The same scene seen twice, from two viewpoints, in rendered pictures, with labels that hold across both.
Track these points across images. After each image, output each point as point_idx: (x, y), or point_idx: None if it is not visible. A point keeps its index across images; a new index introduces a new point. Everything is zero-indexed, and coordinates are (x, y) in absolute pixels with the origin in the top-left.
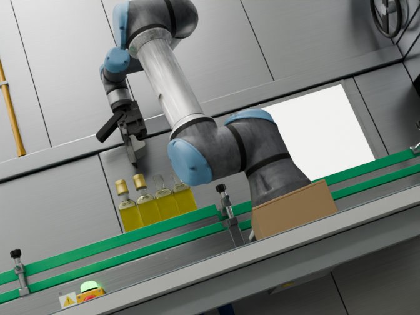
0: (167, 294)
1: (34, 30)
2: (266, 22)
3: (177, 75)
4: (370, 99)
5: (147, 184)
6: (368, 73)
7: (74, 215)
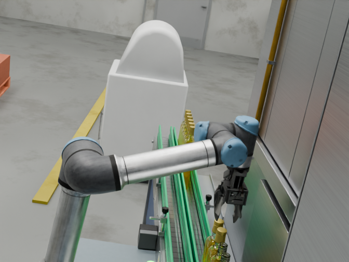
0: None
1: (298, 15)
2: None
3: (53, 227)
4: None
5: (257, 237)
6: None
7: (250, 205)
